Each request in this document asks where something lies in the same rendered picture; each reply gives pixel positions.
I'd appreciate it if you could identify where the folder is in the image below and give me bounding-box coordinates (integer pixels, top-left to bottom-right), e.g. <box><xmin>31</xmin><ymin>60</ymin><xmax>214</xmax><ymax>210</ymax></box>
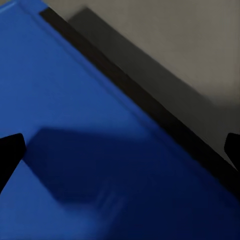
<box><xmin>0</xmin><ymin>0</ymin><xmax>240</xmax><ymax>240</ymax></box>

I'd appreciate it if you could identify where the swivel chair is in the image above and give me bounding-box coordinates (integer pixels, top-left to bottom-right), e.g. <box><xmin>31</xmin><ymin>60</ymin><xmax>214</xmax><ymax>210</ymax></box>
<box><xmin>0</xmin><ymin>0</ymin><xmax>240</xmax><ymax>169</ymax></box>

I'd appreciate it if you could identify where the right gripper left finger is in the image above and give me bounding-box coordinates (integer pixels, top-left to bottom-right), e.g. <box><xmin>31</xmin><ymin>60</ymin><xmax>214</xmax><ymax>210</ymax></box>
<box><xmin>0</xmin><ymin>133</ymin><xmax>26</xmax><ymax>193</ymax></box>

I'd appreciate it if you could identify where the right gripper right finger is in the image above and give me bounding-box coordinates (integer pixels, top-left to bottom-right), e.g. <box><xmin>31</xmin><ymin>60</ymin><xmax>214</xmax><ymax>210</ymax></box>
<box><xmin>224</xmin><ymin>132</ymin><xmax>240</xmax><ymax>173</ymax></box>

